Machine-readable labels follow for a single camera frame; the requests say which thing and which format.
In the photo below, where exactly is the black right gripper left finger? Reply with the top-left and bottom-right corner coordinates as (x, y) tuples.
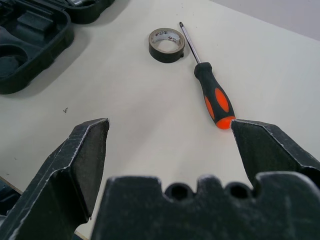
(0, 117), (111, 240)

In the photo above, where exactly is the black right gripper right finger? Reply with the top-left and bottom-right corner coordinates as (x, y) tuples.
(230, 118), (320, 188)

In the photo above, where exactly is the black orange Phillips screwdriver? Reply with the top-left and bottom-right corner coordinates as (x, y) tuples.
(178, 21), (236, 131)

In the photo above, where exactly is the black tape roll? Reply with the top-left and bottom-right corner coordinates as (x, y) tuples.
(148, 28), (187, 64)

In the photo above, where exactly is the black tool case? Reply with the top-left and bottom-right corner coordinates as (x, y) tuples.
(0, 0), (116, 95)

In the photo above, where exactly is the silver claw hammer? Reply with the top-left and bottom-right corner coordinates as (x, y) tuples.
(68, 0), (101, 8)

